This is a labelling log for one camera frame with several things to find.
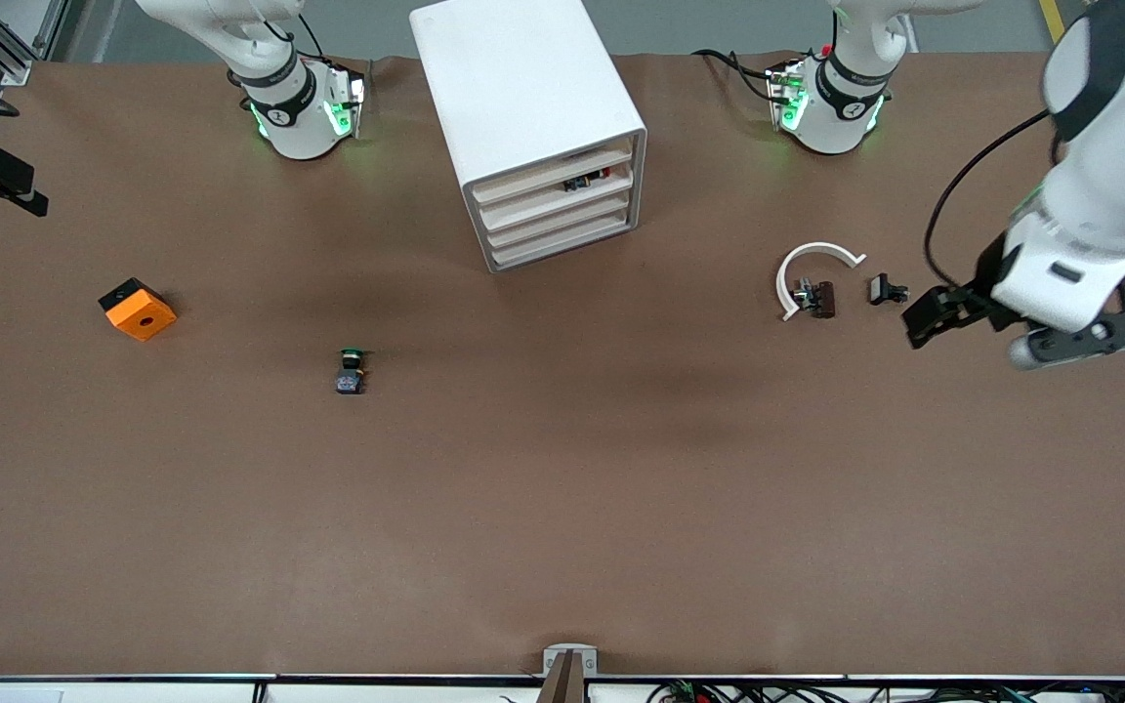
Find green push button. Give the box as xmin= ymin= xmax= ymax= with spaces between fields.
xmin=334 ymin=348 xmax=371 ymax=396

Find white drawer cabinet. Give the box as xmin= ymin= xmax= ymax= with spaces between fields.
xmin=409 ymin=0 xmax=648 ymax=274

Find small brown component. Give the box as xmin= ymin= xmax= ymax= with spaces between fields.
xmin=792 ymin=278 xmax=837 ymax=320

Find white curved plastic piece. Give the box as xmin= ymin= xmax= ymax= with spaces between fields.
xmin=775 ymin=241 xmax=868 ymax=323

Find orange and black box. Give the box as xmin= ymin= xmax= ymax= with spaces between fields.
xmin=99 ymin=277 xmax=178 ymax=343

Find aluminium frame profile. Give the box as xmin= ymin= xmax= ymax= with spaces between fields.
xmin=0 ymin=0 xmax=70 ymax=87

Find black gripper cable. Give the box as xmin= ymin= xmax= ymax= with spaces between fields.
xmin=924 ymin=109 xmax=1057 ymax=292

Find black arm base cable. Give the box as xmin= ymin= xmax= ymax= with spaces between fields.
xmin=692 ymin=47 xmax=780 ymax=104

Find bundle of coloured cables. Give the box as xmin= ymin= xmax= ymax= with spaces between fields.
xmin=646 ymin=681 xmax=1125 ymax=703

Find white table edge rail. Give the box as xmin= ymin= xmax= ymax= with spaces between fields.
xmin=0 ymin=674 xmax=1125 ymax=703

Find grey metal bracket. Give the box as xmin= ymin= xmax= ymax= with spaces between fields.
xmin=543 ymin=643 xmax=599 ymax=678

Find brown camera post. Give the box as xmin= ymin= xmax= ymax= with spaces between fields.
xmin=535 ymin=652 xmax=588 ymax=703

